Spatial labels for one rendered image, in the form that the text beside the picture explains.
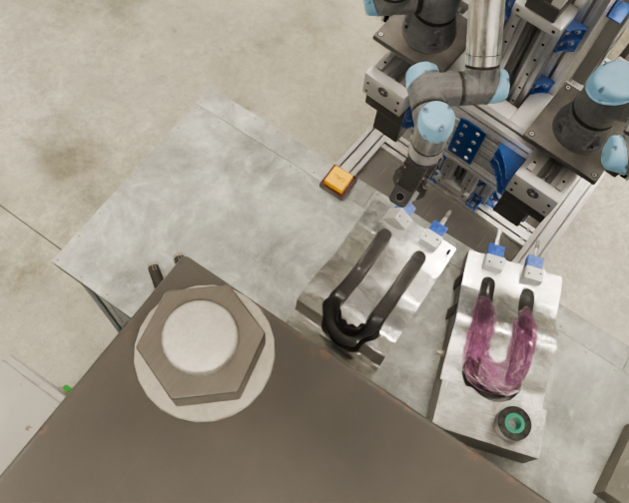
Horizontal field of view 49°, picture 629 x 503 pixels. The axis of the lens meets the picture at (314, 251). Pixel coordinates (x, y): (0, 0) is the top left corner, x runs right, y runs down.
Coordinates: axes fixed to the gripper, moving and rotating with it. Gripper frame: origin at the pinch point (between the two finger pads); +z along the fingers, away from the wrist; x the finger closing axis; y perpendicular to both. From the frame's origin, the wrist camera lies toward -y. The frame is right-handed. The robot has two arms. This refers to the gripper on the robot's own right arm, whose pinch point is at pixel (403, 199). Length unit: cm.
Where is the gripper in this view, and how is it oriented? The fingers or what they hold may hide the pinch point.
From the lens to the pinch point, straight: 177.4
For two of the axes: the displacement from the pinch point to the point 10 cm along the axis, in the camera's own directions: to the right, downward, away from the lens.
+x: -8.3, -5.4, 1.8
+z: -0.5, 3.8, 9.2
